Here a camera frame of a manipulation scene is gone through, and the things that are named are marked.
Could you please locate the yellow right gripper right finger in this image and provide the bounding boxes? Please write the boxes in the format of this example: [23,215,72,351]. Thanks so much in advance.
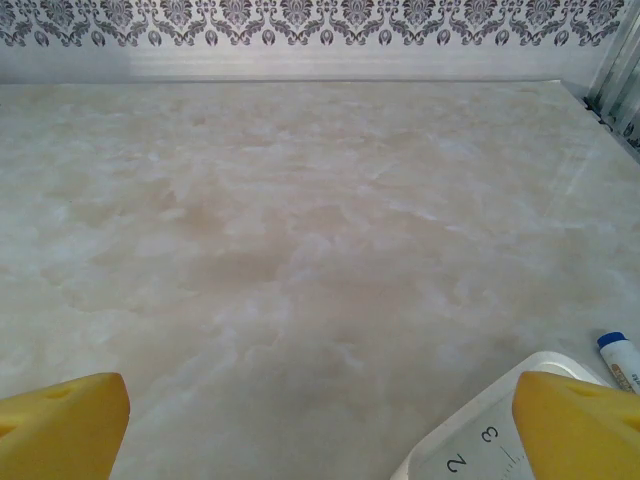
[514,370,640,480]

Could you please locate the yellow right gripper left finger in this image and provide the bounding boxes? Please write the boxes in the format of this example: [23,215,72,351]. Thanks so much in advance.
[0,372,132,480]

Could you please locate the white tube with blue cap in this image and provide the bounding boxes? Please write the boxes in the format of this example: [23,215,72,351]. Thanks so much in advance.
[596,331,640,396]

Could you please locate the white clock with numbers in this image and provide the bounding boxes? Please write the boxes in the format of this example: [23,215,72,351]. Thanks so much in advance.
[389,350,621,480]

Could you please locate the silver metal frame post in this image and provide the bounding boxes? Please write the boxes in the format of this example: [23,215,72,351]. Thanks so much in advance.
[582,0,640,164]

